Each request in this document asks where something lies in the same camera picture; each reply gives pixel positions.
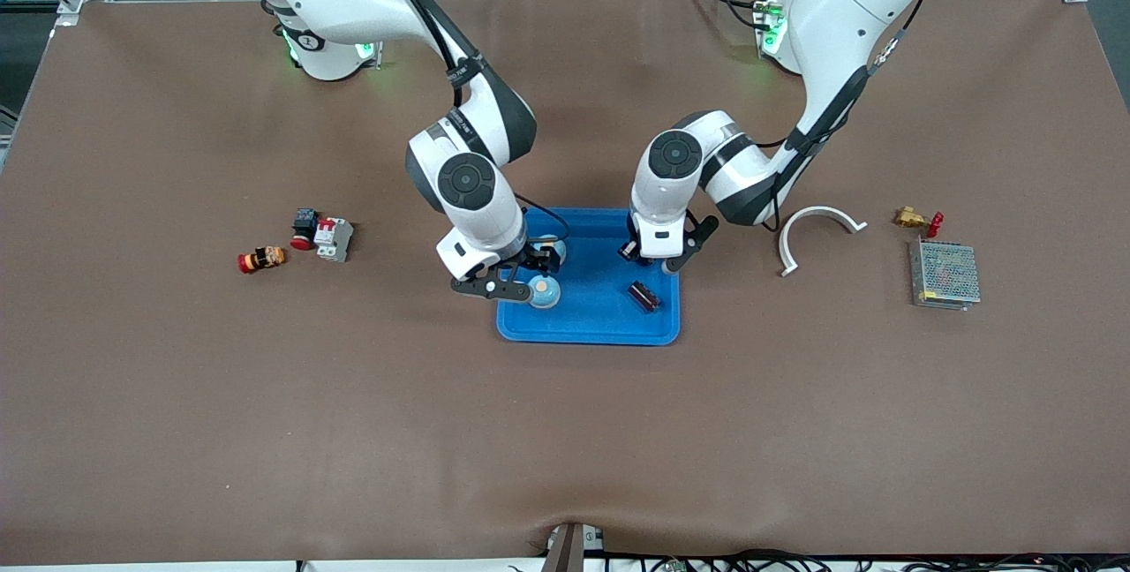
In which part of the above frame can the blue plastic tray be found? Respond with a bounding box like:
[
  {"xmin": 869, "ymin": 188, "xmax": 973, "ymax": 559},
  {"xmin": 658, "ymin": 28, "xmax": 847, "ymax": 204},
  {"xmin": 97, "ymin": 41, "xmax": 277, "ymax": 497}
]
[{"xmin": 496, "ymin": 207, "xmax": 682, "ymax": 347}]

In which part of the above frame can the white curved plastic clamp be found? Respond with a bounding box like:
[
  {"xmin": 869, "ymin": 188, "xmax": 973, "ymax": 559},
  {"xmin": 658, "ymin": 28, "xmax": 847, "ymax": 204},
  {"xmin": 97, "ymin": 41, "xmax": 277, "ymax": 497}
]
[{"xmin": 778, "ymin": 206, "xmax": 869, "ymax": 278}]

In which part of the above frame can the white circuit breaker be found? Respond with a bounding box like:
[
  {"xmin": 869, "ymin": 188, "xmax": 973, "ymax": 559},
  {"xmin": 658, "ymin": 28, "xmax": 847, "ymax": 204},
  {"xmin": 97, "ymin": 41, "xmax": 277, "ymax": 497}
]
[{"xmin": 313, "ymin": 217, "xmax": 355, "ymax": 263}]

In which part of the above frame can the brown table mat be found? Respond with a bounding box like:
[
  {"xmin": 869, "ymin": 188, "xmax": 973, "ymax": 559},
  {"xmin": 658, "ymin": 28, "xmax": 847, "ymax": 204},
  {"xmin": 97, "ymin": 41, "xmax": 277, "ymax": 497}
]
[{"xmin": 0, "ymin": 0, "xmax": 1130, "ymax": 566}]

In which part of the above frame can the red emergency stop button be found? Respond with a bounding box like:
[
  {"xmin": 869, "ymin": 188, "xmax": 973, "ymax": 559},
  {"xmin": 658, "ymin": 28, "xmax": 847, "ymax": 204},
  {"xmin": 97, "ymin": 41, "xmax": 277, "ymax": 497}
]
[{"xmin": 290, "ymin": 208, "xmax": 320, "ymax": 252}]

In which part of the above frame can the red orange push button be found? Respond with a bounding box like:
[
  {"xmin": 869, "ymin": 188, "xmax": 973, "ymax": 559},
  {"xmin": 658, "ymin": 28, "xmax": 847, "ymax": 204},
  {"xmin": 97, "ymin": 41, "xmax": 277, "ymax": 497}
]
[{"xmin": 237, "ymin": 245, "xmax": 289, "ymax": 275}]

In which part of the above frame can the metal mesh power supply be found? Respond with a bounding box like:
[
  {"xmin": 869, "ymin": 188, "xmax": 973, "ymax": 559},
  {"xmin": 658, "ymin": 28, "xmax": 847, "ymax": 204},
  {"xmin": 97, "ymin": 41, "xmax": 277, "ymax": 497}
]
[{"xmin": 908, "ymin": 237, "xmax": 982, "ymax": 312}]

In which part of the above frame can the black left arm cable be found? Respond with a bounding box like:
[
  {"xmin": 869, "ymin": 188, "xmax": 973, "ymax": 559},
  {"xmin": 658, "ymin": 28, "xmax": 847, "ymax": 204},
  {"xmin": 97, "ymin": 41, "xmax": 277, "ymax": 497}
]
[{"xmin": 757, "ymin": 0, "xmax": 938, "ymax": 234}]

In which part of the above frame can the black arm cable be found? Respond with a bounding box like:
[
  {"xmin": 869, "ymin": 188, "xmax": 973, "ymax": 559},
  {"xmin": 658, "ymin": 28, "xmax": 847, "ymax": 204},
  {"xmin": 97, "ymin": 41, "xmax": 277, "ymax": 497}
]
[
  {"xmin": 358, "ymin": 0, "xmax": 571, "ymax": 245},
  {"xmin": 757, "ymin": 0, "xmax": 938, "ymax": 234}
]

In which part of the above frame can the brass valve red handle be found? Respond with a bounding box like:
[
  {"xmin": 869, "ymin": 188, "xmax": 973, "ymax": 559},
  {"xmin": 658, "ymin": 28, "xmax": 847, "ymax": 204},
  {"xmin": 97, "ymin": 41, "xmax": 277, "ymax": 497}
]
[{"xmin": 893, "ymin": 207, "xmax": 945, "ymax": 238}]

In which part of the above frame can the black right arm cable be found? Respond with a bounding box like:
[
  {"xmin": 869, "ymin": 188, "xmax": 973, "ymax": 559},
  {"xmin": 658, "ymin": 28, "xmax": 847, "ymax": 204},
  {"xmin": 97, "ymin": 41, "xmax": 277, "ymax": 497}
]
[{"xmin": 358, "ymin": 0, "xmax": 571, "ymax": 245}]

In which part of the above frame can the brown post metal bracket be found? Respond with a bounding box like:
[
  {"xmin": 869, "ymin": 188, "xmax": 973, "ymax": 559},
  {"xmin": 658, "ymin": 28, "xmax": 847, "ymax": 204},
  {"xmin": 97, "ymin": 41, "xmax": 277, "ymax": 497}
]
[{"xmin": 540, "ymin": 521, "xmax": 606, "ymax": 572}]

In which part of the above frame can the black cable bundle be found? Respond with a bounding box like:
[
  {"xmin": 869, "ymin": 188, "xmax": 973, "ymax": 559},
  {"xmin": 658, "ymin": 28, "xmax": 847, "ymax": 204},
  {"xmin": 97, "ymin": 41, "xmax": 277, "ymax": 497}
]
[{"xmin": 600, "ymin": 548, "xmax": 1130, "ymax": 572}]

